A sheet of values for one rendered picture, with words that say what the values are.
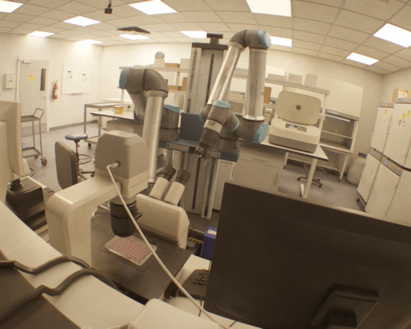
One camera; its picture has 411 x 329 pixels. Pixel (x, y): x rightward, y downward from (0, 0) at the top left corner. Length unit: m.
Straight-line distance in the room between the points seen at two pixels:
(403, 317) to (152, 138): 1.10
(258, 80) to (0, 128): 1.34
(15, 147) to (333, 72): 5.81
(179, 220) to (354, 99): 4.90
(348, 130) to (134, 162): 4.94
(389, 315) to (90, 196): 0.61
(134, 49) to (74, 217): 7.18
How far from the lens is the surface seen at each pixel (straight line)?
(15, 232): 0.26
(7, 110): 0.94
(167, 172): 0.78
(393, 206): 3.31
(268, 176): 2.89
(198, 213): 2.12
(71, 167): 1.57
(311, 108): 3.18
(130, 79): 1.16
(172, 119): 1.70
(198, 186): 2.00
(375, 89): 6.15
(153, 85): 1.13
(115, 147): 0.48
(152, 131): 1.08
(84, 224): 0.44
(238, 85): 5.19
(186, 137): 1.82
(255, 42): 1.45
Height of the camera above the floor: 1.40
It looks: 18 degrees down
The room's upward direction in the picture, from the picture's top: 8 degrees clockwise
